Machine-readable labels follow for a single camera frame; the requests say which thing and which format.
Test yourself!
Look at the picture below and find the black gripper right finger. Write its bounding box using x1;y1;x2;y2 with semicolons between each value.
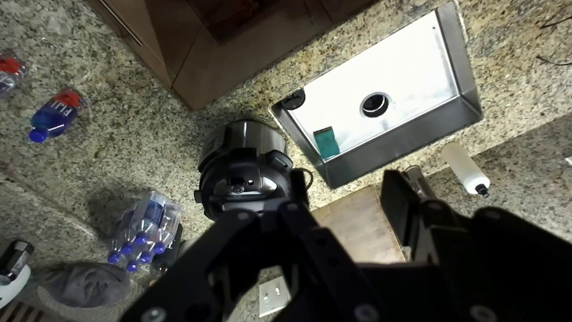
380;166;572;322

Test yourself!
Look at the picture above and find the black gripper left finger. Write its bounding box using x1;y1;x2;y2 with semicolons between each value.
117;167;382;322

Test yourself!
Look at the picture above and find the wooden cutting board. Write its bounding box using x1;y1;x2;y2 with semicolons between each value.
308;183;409;266

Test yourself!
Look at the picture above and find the white soap bottle black cap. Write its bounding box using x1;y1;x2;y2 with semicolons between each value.
441;141;493;198

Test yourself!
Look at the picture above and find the green sponge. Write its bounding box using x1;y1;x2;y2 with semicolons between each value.
312;124;342;160

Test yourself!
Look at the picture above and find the stainless steel sink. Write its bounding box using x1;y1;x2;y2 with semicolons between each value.
269;0;484;191

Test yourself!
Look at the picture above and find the crumpled blue plastic wrapper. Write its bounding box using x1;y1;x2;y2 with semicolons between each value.
105;189;185;275

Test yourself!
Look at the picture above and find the brown lower cabinet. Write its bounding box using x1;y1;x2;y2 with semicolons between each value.
87;0;382;112

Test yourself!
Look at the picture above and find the grey cloth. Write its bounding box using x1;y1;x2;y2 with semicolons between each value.
33;260;132;311

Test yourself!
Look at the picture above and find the blue capped water bottle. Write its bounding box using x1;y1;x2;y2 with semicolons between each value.
26;87;89;146

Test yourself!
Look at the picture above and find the white and black small appliance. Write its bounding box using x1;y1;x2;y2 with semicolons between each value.
0;237;33;309

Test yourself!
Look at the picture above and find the red capped bottle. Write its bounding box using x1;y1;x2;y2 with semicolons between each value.
0;49;30;99

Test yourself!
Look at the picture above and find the white wall outlet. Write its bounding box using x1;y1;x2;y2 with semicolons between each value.
255;278;292;318

